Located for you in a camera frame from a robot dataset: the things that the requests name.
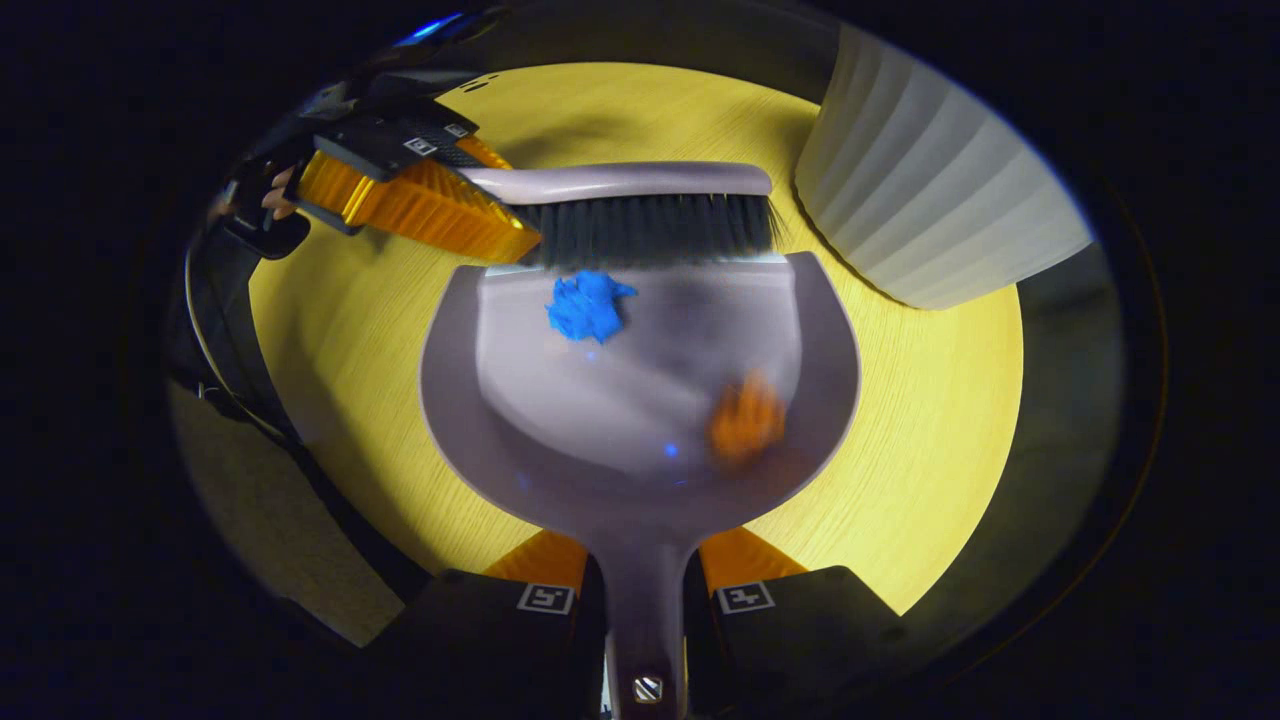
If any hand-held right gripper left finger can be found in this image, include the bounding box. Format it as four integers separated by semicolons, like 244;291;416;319
395;528;609;720

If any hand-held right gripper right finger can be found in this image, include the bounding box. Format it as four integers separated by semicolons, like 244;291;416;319
683;526;916;720

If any small light purple broom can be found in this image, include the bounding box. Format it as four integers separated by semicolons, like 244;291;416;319
455;161;783;269

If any blue paper scrap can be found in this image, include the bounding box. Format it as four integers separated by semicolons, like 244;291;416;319
545;269;639;345

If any light purple dustpan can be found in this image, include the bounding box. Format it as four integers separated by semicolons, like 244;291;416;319
419;250;861;720

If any orange paper scrap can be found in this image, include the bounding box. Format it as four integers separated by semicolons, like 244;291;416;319
706;370;788;469

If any white ribbed garbage bin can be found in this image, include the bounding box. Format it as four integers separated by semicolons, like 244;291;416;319
794;22;1094;311

